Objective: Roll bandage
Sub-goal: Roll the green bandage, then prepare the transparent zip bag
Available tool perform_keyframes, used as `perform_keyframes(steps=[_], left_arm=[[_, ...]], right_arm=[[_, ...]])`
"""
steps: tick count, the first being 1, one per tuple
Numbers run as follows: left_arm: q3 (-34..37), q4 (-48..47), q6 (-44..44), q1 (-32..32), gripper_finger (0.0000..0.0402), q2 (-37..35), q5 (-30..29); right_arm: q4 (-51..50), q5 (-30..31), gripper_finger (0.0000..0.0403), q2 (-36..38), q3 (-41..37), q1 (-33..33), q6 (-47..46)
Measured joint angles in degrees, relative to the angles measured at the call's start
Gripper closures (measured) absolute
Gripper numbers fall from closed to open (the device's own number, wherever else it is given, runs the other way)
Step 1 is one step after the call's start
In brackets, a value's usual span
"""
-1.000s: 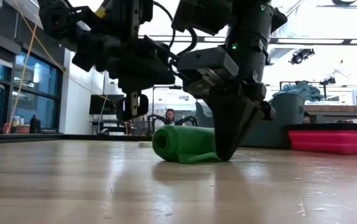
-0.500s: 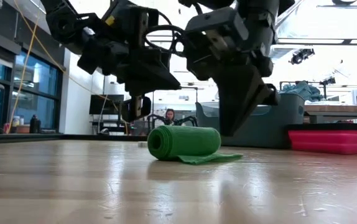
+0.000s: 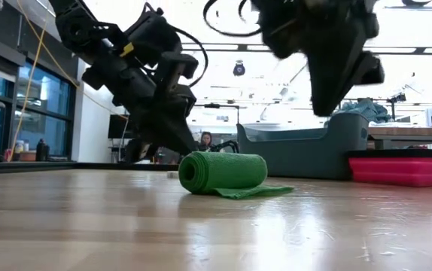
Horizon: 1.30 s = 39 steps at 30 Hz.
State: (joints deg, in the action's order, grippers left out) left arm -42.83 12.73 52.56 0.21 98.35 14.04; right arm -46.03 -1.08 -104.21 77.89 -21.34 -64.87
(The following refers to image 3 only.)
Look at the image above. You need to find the black wall monitor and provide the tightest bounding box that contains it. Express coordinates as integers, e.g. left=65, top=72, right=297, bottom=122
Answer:
left=107, top=114, right=136, bottom=139

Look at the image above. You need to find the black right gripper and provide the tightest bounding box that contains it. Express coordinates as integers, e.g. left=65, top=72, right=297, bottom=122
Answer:
left=251, top=0, right=385, bottom=117

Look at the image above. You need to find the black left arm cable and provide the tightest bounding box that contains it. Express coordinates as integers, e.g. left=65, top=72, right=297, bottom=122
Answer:
left=170, top=26, right=209, bottom=90

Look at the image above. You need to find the black camera on stand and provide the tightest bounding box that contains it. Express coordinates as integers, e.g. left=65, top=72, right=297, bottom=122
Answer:
left=385, top=92, right=408, bottom=121

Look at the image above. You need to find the blue cloth pile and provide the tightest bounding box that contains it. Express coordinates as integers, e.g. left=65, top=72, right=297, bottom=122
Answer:
left=332, top=97, right=393, bottom=125

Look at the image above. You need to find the person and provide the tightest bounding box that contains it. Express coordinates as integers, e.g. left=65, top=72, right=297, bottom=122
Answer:
left=197, top=131, right=214, bottom=153

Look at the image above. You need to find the teal plastic bin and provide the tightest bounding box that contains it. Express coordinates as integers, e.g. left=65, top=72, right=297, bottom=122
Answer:
left=236, top=111, right=370, bottom=181

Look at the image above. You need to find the black ceiling spot camera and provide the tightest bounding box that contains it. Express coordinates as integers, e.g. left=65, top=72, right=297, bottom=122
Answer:
left=232, top=59, right=247, bottom=78

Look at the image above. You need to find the long ceiling light bar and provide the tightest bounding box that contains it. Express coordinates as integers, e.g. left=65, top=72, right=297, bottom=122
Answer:
left=181, top=42, right=432, bottom=54

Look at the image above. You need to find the black ceiling track fixture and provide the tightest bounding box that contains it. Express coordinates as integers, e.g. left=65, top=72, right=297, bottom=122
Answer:
left=382, top=0, right=432, bottom=20

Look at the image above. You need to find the green elastic bandage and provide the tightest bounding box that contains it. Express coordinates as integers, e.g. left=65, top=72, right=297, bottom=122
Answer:
left=178, top=151, right=295, bottom=200

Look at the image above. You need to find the wooden background table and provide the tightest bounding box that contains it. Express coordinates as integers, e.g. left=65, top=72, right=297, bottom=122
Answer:
left=368, top=126, right=432, bottom=151

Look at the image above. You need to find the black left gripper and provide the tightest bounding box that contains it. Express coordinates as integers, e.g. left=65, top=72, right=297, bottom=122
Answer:
left=81, top=51, right=199, bottom=163

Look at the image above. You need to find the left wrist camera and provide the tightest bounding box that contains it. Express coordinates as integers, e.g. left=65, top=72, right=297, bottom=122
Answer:
left=123, top=2, right=181, bottom=69

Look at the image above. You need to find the yellow cable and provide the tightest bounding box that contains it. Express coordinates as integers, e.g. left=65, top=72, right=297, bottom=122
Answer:
left=7, top=0, right=130, bottom=163

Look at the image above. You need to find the red plastic tray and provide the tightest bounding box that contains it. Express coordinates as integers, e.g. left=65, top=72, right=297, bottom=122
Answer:
left=347, top=149, right=432, bottom=188

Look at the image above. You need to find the black background robot rig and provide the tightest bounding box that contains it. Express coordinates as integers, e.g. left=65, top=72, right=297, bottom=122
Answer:
left=195, top=102, right=241, bottom=154

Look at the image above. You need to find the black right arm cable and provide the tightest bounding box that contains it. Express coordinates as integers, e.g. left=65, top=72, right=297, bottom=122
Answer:
left=202, top=0, right=264, bottom=38

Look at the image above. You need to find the black bottle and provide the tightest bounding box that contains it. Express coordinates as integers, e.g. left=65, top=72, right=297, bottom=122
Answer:
left=35, top=139, right=50, bottom=163

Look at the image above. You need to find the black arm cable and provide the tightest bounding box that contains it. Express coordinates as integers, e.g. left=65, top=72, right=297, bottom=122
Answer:
left=170, top=26, right=209, bottom=90
left=202, top=0, right=264, bottom=38

